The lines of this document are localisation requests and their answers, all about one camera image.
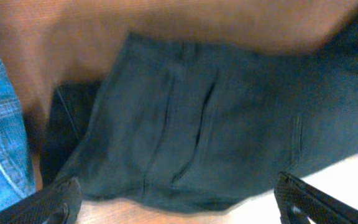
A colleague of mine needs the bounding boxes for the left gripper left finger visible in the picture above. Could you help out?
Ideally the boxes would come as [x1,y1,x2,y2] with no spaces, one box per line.
[0,177,82,224]

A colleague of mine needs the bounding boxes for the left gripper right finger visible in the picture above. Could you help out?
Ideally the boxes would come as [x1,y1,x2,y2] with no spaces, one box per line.
[273,172,358,224]

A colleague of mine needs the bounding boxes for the black trousers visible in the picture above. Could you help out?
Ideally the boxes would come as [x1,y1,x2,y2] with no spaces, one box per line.
[40,15,358,213]

